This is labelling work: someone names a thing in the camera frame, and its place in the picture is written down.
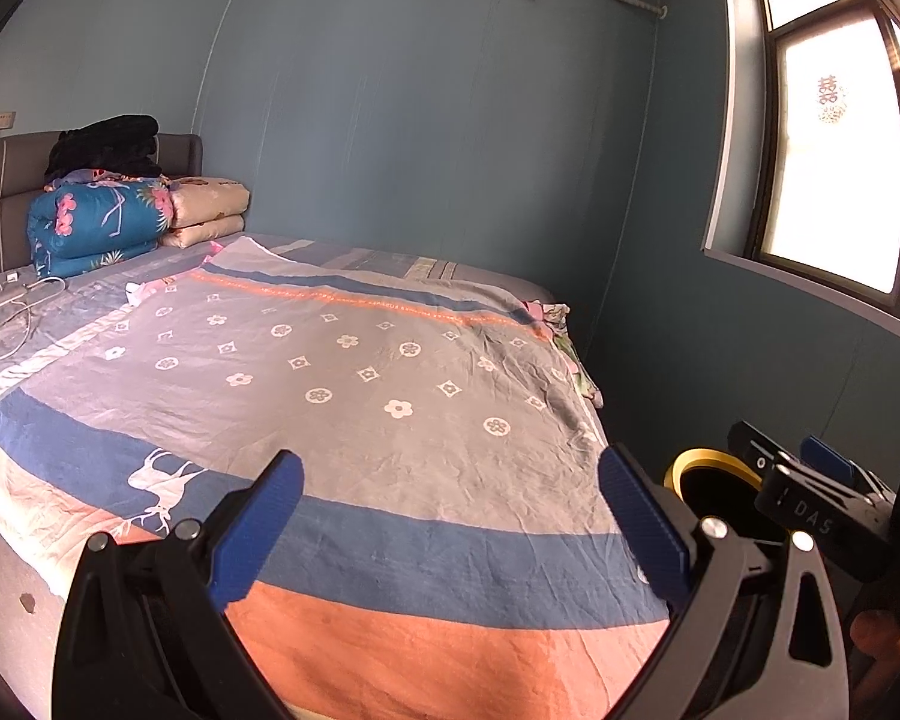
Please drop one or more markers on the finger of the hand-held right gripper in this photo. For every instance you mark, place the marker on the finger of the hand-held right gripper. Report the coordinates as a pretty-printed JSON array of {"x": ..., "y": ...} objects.
[
  {"x": 832, "y": 517},
  {"x": 829, "y": 457}
]

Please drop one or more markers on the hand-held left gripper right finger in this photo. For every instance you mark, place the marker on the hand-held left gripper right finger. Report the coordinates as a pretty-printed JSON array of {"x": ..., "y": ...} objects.
[{"x": 645, "y": 525}]

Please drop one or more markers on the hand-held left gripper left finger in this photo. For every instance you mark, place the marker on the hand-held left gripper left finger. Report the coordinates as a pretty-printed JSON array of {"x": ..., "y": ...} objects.
[{"x": 259, "y": 532}]

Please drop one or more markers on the black bin with yellow rim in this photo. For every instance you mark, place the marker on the black bin with yellow rim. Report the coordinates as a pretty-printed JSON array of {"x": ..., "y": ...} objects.
[{"x": 709, "y": 456}]

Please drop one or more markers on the person's right hand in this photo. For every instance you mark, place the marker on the person's right hand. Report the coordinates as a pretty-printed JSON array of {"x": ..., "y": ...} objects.
[{"x": 881, "y": 634}]

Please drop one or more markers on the printed striped blanket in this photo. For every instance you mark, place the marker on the printed striped blanket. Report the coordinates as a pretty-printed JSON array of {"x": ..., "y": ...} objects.
[{"x": 307, "y": 360}]

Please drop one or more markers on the floral cloth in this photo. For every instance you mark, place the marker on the floral cloth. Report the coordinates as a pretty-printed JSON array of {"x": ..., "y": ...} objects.
[{"x": 566, "y": 345}]

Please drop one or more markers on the small pink white cloth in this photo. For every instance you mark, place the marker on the small pink white cloth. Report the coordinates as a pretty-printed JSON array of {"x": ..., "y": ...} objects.
[{"x": 144, "y": 290}]

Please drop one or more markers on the dark framed window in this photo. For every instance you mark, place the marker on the dark framed window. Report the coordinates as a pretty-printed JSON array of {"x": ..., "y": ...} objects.
[{"x": 832, "y": 165}]

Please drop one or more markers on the pale striped bed sheet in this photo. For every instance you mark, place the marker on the pale striped bed sheet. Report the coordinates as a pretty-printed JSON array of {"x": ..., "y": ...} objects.
[{"x": 420, "y": 270}]

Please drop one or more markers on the beige pillows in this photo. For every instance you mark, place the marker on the beige pillows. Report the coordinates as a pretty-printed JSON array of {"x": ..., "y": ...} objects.
[{"x": 206, "y": 210}]

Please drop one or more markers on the blue floral folded quilt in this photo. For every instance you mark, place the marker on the blue floral folded quilt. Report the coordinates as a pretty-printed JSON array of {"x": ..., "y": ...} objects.
[{"x": 97, "y": 225}]

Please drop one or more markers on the red window decoration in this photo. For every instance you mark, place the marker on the red window decoration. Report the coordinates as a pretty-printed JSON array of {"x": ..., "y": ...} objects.
[{"x": 831, "y": 99}]

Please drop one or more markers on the black folded clothing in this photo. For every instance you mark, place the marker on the black folded clothing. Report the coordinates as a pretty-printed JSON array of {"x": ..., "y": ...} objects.
[{"x": 105, "y": 146}]

